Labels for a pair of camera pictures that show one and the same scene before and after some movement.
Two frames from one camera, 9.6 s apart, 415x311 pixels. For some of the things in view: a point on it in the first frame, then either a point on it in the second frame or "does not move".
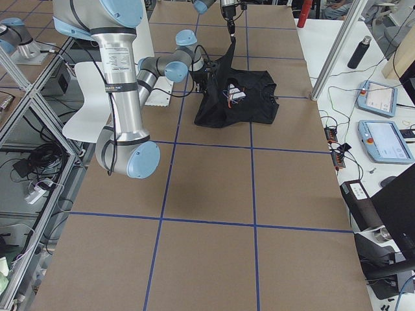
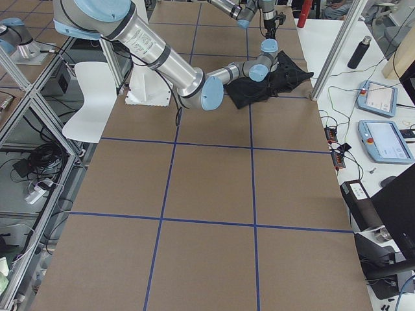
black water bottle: x=358 y=54 does not move
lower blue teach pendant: x=384 y=142 does not move
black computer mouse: x=384 y=182 does not move
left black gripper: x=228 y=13 -> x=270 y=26
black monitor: x=395 y=206 does not move
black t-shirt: x=235 y=96 -> x=246 y=92
